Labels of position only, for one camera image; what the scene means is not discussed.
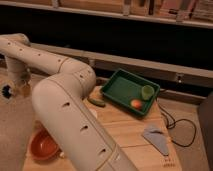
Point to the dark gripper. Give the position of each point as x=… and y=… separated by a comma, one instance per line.
x=6, y=92

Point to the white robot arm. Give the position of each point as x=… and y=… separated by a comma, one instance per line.
x=58, y=102

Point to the small green cup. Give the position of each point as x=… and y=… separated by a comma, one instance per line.
x=147, y=92

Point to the orange plastic bowl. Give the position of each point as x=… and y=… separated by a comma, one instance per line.
x=42, y=146

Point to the green cucumber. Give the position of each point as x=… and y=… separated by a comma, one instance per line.
x=96, y=102

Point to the green plastic tray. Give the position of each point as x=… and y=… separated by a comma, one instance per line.
x=124, y=86

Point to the wooden board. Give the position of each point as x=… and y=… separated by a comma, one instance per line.
x=133, y=133

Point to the red orange ball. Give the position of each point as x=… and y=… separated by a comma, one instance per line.
x=136, y=104

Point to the grey blue cloth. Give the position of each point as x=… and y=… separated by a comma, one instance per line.
x=156, y=138

